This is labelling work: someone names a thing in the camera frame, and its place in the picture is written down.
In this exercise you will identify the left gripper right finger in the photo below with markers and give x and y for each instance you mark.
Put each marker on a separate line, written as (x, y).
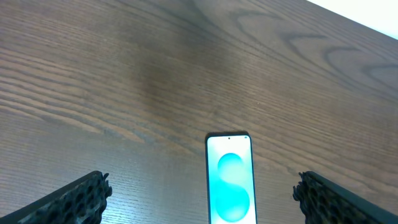
(323, 201)

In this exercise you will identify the blue Galaxy smartphone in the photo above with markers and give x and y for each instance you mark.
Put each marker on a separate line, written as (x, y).
(230, 178)

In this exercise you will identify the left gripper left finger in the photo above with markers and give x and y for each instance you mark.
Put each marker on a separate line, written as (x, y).
(81, 202)

